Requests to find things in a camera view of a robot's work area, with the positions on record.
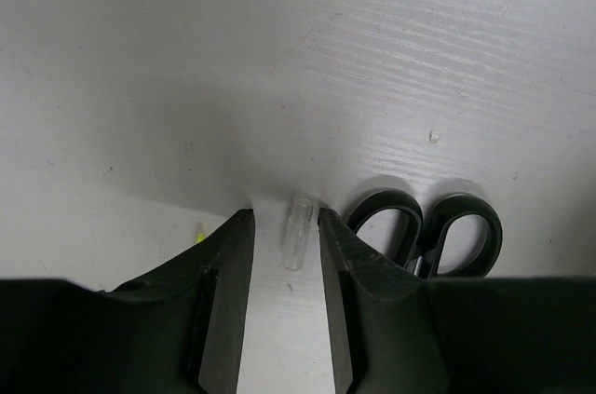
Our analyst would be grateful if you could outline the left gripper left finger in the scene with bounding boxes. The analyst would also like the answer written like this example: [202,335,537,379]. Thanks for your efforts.
[105,209,255,393]

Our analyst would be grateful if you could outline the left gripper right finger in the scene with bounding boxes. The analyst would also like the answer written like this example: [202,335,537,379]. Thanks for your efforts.
[318,208,427,393]

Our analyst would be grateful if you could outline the clear pen cap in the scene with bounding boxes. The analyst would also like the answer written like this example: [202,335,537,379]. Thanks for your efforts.
[281,197,315,271]

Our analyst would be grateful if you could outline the thin yellow highlighter pen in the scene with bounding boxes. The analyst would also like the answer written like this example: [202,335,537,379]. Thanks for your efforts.
[196,223,206,244]

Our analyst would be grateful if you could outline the black handled scissors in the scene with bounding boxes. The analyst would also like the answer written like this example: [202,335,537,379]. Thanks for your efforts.
[346,189,503,279]

